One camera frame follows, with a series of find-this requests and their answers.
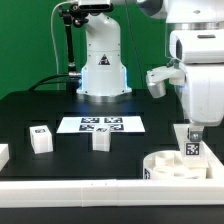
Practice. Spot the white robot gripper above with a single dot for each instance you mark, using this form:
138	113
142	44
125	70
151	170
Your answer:
203	97

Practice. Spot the white round stool seat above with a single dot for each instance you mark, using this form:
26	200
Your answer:
169	164

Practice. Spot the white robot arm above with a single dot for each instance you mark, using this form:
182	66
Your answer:
194	46

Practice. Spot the white U-shaped fence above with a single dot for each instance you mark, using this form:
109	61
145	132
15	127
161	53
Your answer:
141	192

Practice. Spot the white marker paper sheet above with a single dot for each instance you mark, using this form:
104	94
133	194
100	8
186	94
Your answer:
129	124

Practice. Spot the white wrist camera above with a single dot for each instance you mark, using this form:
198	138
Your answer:
156	78

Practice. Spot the white overhead camera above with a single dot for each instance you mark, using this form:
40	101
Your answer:
95	5

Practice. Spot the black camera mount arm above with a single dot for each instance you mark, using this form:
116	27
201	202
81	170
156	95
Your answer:
72	17

